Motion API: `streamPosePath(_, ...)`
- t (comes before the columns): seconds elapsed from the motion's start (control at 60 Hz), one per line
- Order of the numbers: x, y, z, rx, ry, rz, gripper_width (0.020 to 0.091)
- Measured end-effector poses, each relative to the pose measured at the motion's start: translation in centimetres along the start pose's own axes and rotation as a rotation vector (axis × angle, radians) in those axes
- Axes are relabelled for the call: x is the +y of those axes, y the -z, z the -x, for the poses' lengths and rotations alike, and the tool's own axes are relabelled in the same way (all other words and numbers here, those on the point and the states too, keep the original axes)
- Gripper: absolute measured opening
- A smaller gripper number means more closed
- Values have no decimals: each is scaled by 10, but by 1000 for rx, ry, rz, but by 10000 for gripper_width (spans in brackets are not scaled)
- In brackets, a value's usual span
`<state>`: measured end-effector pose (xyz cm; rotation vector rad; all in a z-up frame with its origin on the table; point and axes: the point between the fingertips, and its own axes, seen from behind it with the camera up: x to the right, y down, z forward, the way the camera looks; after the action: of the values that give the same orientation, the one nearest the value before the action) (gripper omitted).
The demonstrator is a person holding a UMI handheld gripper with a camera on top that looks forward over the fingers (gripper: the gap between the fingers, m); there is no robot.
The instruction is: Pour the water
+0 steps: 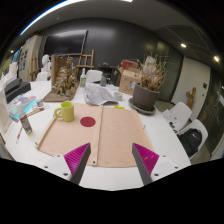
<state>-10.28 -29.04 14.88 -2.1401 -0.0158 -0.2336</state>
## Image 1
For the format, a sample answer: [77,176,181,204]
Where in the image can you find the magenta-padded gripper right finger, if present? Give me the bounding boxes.
[132,143,181,186]

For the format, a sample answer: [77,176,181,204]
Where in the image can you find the grey newspaper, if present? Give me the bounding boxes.
[83,82,119,106]

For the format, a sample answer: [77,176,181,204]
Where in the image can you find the white plastic bag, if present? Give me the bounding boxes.
[0,87,14,134]

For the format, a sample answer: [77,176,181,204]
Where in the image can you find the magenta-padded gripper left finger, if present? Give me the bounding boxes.
[42,142,92,186]

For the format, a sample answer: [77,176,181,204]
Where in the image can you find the golden figure sculpture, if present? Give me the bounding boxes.
[42,54,80,103]

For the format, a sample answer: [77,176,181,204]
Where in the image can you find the wooden paintbrush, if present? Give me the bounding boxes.
[26,104,51,118]

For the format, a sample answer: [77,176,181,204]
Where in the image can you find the white shelf cabinet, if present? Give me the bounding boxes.
[18,34,44,83]

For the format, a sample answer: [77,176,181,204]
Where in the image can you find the grey plant saucer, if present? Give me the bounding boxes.
[128,97,157,116]

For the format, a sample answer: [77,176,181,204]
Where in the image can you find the white chair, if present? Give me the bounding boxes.
[35,71,50,82]
[85,69,104,84]
[176,118,209,161]
[162,101,193,133]

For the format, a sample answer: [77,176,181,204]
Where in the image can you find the colourful printed sheets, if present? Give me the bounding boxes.
[7,94,38,123]

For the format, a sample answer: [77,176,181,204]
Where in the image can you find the flat round red coaster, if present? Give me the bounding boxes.
[79,115,97,128]

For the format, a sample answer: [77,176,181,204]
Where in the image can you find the grey pot with dried plant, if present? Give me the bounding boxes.
[132,53,169,112]

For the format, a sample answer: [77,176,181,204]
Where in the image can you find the black backpack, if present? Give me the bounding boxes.
[177,128,204,158]

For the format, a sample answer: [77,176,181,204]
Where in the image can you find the recessed ceiling spotlights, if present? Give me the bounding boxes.
[9,41,222,64]

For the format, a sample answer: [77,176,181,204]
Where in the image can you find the grey glass bottle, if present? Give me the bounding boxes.
[99,74,111,88]

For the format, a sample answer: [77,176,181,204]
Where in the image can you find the black box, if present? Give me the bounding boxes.
[3,78,33,104]

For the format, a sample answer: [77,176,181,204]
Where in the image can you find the white plaster bust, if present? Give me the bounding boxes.
[41,54,52,74]

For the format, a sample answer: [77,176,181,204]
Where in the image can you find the lime green mug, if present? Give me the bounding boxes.
[53,100,75,123]

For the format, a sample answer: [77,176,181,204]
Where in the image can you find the red box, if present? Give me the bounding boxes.
[119,59,139,71]

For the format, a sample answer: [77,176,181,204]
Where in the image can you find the black wall screen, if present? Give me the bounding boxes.
[43,29,88,57]

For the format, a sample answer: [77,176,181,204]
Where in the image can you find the wooden wall figure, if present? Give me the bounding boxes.
[185,86,198,110]

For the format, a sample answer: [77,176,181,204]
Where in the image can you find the wooden easel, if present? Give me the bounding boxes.
[29,56,40,82]
[76,49,96,78]

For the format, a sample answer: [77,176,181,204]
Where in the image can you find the white ceiling light panel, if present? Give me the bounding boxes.
[19,0,134,36]

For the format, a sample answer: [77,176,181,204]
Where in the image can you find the beige canvas mat, wooden strips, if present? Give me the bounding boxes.
[35,102,156,168]

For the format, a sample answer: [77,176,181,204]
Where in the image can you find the small white cup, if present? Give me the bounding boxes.
[113,91,124,102]

